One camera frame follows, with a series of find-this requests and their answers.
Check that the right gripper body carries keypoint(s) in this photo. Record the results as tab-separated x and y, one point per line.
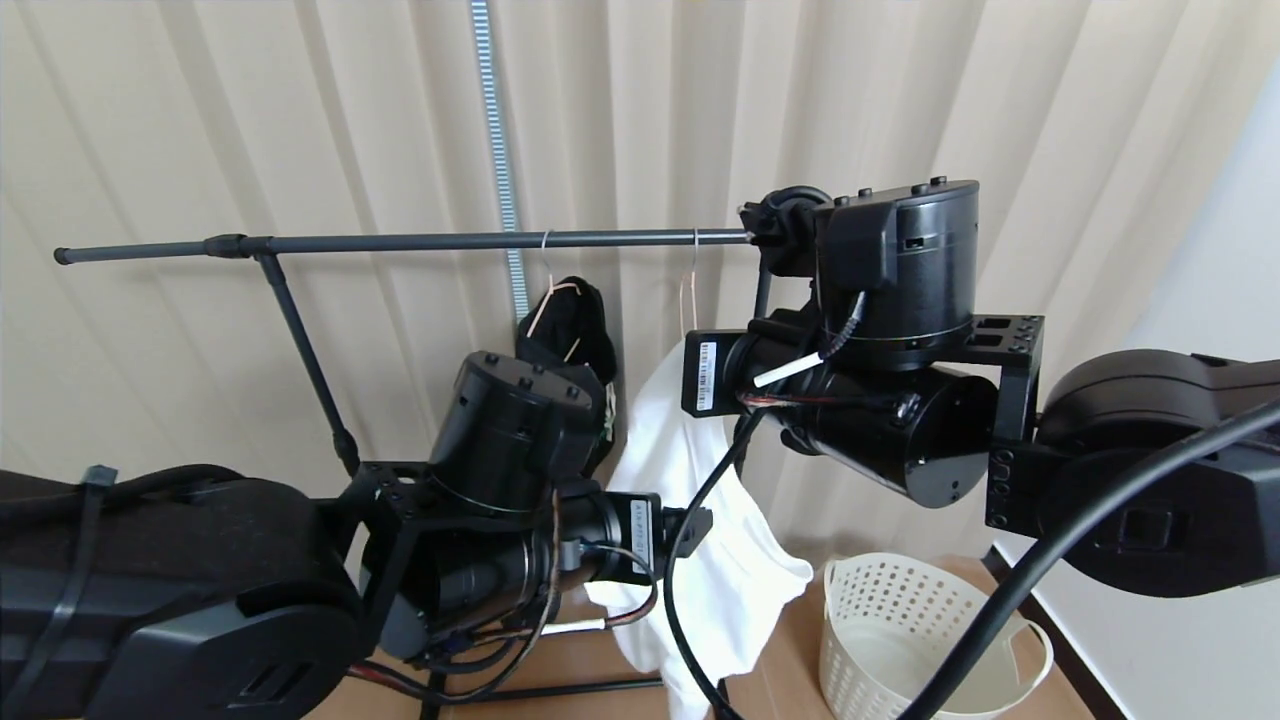
880	420

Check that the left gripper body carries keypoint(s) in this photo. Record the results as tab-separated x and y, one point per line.
500	575

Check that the white garment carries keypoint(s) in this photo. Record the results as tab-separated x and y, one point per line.
720	580

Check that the pink clothes hanger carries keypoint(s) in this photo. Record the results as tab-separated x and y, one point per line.
683	290
545	295

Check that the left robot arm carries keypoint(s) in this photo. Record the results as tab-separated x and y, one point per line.
150	600

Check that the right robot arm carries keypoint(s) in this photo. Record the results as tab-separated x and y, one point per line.
1150	450

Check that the white laundry basket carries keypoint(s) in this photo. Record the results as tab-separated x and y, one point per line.
900	600

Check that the black clothes rack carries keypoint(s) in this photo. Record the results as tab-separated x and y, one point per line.
400	241

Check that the beige curtain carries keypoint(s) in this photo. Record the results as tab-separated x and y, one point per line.
250	120

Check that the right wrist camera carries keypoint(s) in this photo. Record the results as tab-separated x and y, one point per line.
785	230

